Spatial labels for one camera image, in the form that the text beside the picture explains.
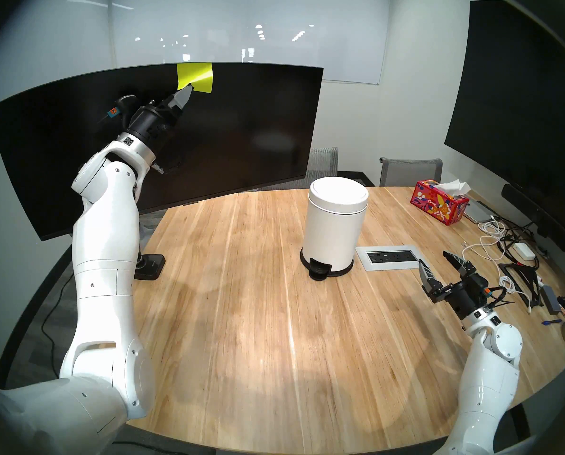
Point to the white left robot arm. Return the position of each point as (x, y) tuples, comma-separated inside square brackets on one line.
[(104, 269)]

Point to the large black wall television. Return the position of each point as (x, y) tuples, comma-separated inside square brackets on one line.
[(514, 103)]

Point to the blue pen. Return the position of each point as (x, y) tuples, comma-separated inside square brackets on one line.
[(551, 322)]

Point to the yellow sticky note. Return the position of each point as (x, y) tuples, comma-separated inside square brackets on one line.
[(199, 75)]

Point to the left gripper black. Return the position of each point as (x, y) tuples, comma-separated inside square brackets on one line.
[(150, 122)]

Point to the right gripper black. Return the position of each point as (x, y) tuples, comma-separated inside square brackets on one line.
[(465, 295)]

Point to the black video sound bar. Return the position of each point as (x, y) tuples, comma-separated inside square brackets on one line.
[(538, 217)]

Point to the grey adapter block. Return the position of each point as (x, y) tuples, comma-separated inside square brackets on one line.
[(550, 298)]

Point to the silver laptop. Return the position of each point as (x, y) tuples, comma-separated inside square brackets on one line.
[(477, 212)]

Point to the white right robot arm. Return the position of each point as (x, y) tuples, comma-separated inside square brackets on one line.
[(488, 378)]

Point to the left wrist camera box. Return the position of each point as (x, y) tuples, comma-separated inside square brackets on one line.
[(123, 103)]

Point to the black folding laptop stand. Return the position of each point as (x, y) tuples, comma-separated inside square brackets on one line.
[(524, 281)]

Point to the white power adapter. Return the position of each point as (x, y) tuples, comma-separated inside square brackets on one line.
[(524, 250)]

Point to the silver table outlet panel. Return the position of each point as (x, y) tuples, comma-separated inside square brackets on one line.
[(389, 257)]

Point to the red patterned tissue box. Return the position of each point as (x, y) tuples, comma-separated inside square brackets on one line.
[(436, 203)]

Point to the curved black computer monitor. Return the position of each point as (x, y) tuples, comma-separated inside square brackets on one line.
[(244, 136)]

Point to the white glass whiteboard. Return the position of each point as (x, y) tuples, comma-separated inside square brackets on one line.
[(263, 32)]

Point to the white pedal trash can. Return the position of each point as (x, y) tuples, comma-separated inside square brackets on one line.
[(332, 226)]

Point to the grey mesh office chair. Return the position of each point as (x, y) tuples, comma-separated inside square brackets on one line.
[(410, 172)]

